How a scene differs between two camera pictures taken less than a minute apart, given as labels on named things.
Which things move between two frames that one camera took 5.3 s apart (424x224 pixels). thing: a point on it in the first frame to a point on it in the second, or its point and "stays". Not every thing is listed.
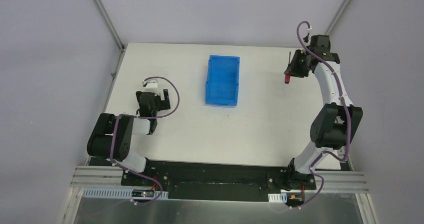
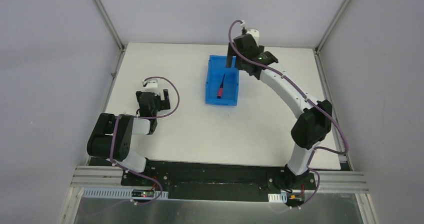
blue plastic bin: (222, 81) stays
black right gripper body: (296, 66) to (238, 50)
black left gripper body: (162, 102) stays
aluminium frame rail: (336, 181) stays
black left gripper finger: (165, 103) stays
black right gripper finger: (289, 70) to (231, 52)
